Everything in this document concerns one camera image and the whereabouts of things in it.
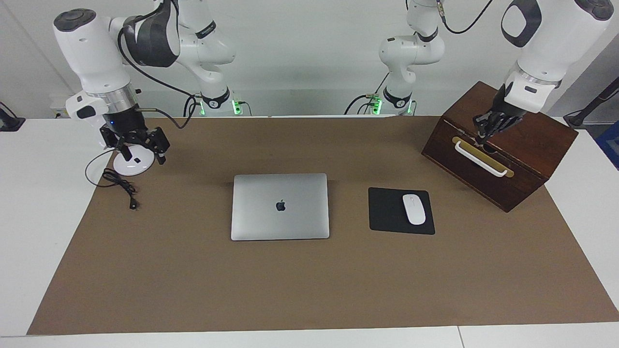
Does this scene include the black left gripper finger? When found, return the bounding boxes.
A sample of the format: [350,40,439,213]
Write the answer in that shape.
[487,116,509,142]
[473,112,492,145]

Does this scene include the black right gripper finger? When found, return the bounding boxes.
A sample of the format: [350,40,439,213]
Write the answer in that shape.
[145,127,171,166]
[100,127,132,162]

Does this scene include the silver laptop computer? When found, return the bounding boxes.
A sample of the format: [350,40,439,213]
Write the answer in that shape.
[231,173,330,241]

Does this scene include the dark brown wooden box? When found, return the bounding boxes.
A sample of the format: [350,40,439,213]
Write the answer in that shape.
[421,81,579,213]

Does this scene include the white power strip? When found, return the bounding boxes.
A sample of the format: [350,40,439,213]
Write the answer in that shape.
[50,95,72,119]

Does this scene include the black stand with pole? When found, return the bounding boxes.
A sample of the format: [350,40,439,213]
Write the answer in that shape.
[563,76,619,129]

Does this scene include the white computer mouse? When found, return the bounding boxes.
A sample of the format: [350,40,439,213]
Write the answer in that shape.
[402,194,427,226]

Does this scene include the black clamp base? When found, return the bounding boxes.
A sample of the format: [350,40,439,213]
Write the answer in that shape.
[0,101,26,132]

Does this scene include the blue box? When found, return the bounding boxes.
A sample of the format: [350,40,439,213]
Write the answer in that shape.
[596,120,619,171]

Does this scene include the black mouse pad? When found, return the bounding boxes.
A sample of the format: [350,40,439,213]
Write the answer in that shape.
[368,187,436,235]

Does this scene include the brown paper table mat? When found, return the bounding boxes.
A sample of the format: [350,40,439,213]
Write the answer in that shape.
[27,116,619,335]

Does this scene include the white box handle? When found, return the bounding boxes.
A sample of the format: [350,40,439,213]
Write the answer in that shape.
[455,141,508,178]

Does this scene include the brass handle plate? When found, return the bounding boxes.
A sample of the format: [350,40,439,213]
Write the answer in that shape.
[452,136,515,178]

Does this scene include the black lamp power cable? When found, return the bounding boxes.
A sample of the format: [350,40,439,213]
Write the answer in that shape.
[85,149,141,211]

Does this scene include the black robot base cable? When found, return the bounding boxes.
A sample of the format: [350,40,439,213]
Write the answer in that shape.
[183,94,203,117]
[344,72,390,116]

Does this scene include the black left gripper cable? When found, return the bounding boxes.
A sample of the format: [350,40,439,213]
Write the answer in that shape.
[437,0,495,35]

